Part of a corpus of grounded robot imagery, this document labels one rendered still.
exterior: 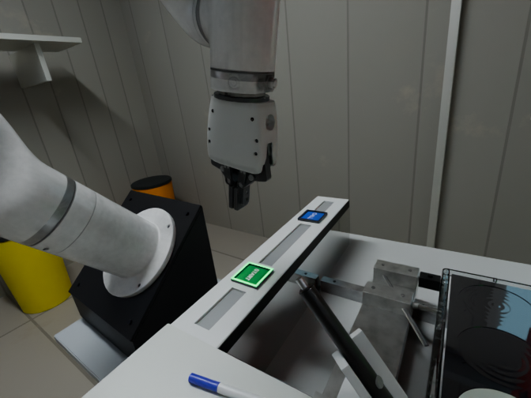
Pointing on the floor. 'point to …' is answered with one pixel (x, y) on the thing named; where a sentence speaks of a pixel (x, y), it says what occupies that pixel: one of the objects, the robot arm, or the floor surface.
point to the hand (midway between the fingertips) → (239, 195)
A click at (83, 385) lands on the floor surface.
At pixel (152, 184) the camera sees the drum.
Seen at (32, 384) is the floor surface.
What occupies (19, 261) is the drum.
